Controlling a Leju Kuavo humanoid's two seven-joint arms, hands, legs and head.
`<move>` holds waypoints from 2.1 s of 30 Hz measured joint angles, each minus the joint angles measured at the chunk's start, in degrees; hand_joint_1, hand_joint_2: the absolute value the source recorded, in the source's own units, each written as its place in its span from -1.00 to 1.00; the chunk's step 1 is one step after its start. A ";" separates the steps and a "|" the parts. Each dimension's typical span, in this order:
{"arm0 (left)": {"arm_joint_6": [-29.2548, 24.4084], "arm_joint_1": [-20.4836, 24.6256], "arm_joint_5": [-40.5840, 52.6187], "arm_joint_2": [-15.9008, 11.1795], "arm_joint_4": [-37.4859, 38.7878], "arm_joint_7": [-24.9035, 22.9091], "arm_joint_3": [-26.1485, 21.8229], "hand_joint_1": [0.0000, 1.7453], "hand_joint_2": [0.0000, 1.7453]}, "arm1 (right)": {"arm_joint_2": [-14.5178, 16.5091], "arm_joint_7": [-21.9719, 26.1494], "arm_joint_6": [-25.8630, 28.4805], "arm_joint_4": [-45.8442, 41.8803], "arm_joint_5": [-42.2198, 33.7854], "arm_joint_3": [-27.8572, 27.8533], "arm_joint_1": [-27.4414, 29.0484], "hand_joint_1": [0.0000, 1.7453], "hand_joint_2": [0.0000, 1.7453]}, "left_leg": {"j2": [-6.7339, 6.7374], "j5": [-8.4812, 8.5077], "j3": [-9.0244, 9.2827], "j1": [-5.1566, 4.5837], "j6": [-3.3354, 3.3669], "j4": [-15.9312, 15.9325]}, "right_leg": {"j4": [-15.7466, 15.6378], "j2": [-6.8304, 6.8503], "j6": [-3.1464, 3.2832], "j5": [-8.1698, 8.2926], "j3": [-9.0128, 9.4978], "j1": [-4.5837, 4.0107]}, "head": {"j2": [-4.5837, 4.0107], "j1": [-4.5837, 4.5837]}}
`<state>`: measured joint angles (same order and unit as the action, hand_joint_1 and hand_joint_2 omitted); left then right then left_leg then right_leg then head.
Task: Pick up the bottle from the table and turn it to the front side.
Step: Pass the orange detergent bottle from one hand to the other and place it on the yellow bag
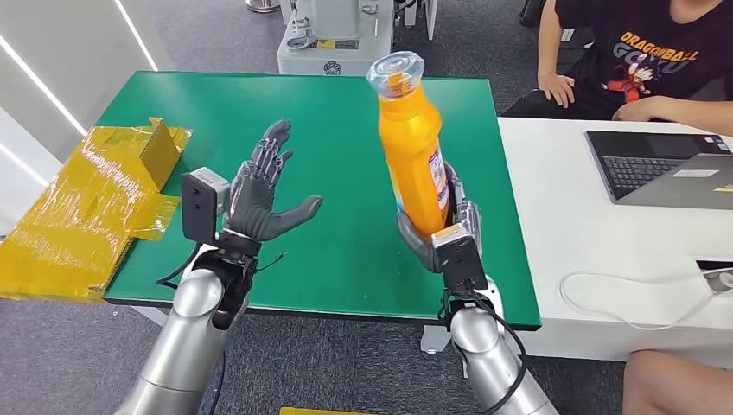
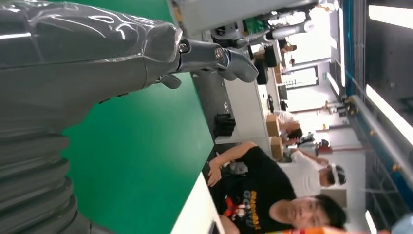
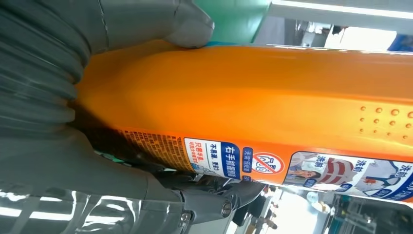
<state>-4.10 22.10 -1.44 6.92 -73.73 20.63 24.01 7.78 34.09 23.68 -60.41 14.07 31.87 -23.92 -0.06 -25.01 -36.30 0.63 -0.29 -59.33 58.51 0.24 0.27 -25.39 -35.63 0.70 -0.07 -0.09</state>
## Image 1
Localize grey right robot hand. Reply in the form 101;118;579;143
395;162;483;275

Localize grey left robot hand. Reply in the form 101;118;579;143
223;118;324;243

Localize orange bottle with clear cap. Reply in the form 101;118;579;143
366;50;452;240

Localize white table foot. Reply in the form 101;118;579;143
420;325;454;355

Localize green table mat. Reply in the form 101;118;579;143
103;71;542;332

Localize white desk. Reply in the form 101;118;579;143
496;117;733;371

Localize yellow taped cardboard box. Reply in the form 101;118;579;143
0;117;194;303

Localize white machine base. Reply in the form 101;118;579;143
276;0;396;77

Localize yellow flat object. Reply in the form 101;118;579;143
279;406;373;415

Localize person's right hand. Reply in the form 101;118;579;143
538;73;576;110

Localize person's hand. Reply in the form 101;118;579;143
611;97;666;123
538;73;576;110

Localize white panel legs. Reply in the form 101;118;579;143
403;0;439;42

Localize dark grey laptop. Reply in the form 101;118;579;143
584;130;733;211

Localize person's left hand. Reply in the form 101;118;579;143
611;97;666;123

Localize black chair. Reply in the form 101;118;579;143
518;0;545;29

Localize person's knee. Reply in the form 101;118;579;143
622;350;733;415

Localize black and white device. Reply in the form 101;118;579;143
695;260;733;296

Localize person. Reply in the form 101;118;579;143
500;0;733;137

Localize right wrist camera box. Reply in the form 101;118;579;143
430;223;489;294

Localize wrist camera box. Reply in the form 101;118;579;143
180;166;232;246
430;223;489;294

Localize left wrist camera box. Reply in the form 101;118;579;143
180;166;232;246

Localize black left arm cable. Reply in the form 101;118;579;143
156;243;202;291

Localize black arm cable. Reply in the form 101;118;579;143
441;283;528;415
156;243;202;291

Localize thin white cable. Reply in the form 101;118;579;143
558;271;723;332

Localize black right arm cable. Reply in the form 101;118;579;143
441;283;528;415

